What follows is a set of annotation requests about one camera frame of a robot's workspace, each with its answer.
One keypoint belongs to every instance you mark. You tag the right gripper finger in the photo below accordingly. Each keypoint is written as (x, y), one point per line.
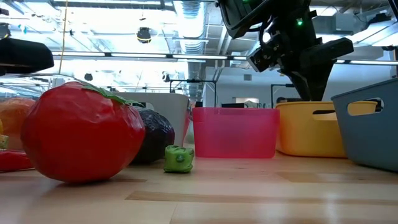
(300, 84)
(318, 81)

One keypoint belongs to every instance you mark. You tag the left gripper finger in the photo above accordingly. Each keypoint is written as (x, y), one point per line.
(21, 53)

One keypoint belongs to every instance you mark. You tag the red tomato with green leaf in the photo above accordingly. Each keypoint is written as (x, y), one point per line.
(81, 133)

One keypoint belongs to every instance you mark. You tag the small green pepper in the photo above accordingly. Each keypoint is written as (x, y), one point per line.
(178, 159)

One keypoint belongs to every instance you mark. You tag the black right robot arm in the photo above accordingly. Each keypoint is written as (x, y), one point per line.
(248, 12)

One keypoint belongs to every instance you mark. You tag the black metal stand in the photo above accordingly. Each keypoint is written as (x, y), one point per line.
(280, 85)

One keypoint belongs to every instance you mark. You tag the person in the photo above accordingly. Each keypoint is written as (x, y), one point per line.
(282, 99)

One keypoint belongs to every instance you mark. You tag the clear plastic bin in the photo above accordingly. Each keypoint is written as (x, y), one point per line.
(31, 88)

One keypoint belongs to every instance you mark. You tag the yellow plastic basket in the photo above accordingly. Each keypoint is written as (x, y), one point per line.
(311, 133)

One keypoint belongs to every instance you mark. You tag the long ceiling light strip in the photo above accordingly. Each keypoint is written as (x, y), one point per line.
(140, 55)
(367, 61)

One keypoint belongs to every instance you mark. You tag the grey ceiling air unit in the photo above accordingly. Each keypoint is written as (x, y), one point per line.
(351, 23)

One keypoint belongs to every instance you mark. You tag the small black hanging lamp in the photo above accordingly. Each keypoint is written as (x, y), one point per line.
(165, 77)
(88, 76)

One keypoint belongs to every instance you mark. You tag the pink plastic basket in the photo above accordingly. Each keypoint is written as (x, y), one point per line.
(236, 133)

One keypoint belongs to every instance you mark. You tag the blue plastic basket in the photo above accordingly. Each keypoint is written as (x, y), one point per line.
(373, 143)

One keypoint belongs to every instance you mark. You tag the long red chili pepper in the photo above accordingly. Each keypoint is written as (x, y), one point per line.
(12, 161)

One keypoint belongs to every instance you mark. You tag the pale grey plastic basket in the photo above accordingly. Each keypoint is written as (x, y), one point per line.
(168, 109)

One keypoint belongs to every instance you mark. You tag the dark purple cabbage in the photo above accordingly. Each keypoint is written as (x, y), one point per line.
(155, 137)

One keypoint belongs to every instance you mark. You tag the black dome ceiling camera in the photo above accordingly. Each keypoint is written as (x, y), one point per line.
(144, 35)
(4, 30)

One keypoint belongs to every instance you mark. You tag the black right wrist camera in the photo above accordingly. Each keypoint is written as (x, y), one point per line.
(329, 51)

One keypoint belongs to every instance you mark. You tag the ribbed silver ventilation duct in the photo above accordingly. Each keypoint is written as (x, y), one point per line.
(192, 46)

